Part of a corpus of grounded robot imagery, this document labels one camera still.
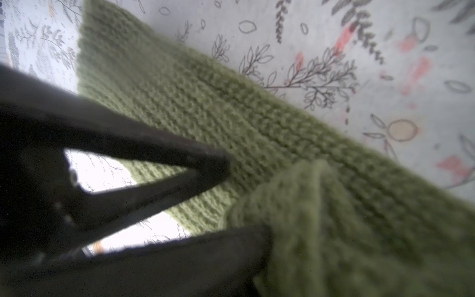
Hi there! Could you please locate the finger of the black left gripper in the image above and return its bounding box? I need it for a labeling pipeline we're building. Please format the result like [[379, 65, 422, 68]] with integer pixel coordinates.
[[1, 66, 230, 244], [1, 225, 273, 297]]

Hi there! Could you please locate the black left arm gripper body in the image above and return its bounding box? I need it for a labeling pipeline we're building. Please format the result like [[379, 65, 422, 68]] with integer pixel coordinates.
[[1, 144, 93, 271]]

